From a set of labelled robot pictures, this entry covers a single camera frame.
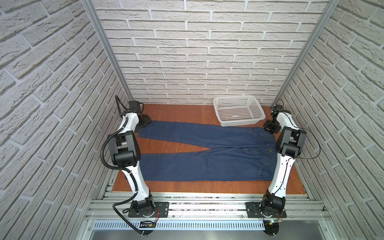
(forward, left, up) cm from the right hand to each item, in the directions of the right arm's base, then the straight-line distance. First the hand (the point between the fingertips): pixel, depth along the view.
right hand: (268, 129), depth 106 cm
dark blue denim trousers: (-18, +29, +1) cm, 34 cm away
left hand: (+7, +88, +9) cm, 89 cm away
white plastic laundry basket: (+21, +19, 0) cm, 28 cm away
